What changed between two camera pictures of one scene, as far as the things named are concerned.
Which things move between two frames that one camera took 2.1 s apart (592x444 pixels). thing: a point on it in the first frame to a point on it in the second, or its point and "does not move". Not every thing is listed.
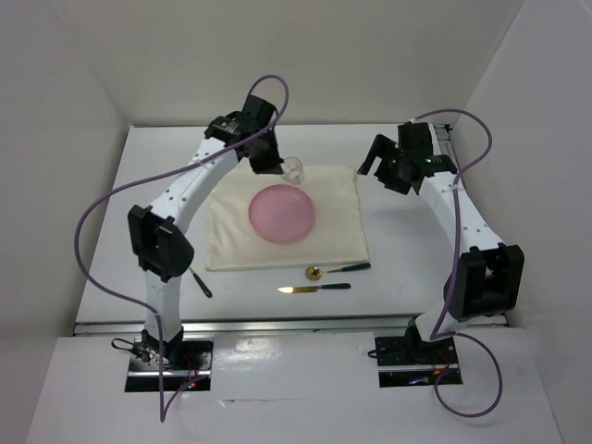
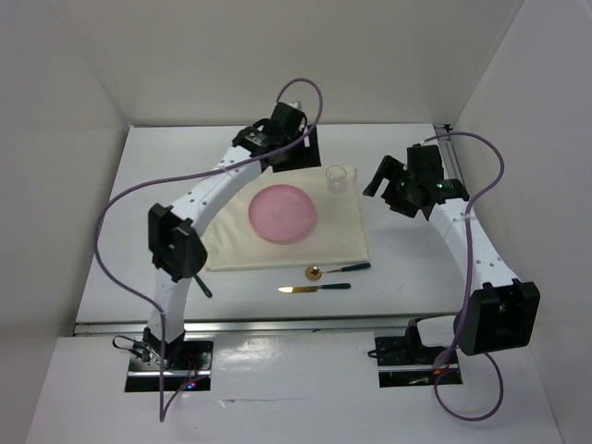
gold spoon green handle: [314, 273] does not move
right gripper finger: [393, 181] to [400, 205]
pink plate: [281, 213] does not move
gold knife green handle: [294, 289] does not move
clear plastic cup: [292, 170] to [336, 177]
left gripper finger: [266, 165] to [295, 162]
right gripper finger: [382, 147] to [388, 168]
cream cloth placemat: [337, 236] does not move
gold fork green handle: [206, 291] does not move
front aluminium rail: [466, 322] does not move
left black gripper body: [266, 144] to [285, 139]
